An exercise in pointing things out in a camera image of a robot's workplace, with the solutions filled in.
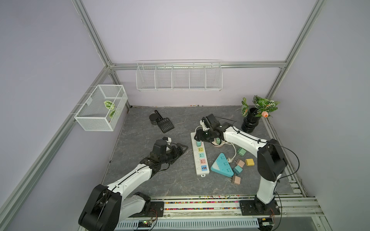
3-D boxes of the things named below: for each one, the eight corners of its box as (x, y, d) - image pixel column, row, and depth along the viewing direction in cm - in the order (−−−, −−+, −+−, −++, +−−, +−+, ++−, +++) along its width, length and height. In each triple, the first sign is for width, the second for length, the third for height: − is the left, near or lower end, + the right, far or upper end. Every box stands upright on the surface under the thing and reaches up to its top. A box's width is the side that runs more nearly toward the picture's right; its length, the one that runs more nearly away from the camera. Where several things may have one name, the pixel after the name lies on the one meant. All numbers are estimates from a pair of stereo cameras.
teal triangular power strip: (212, 176, 86) (212, 174, 83) (210, 155, 94) (210, 152, 92) (232, 176, 86) (233, 174, 83) (228, 155, 94) (229, 152, 92)
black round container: (149, 125, 112) (148, 121, 108) (151, 116, 117) (150, 113, 114) (157, 125, 112) (156, 121, 108) (158, 116, 117) (157, 113, 114)
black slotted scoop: (163, 133, 107) (163, 130, 104) (151, 115, 119) (150, 112, 116) (174, 128, 110) (173, 125, 107) (161, 110, 122) (160, 107, 119)
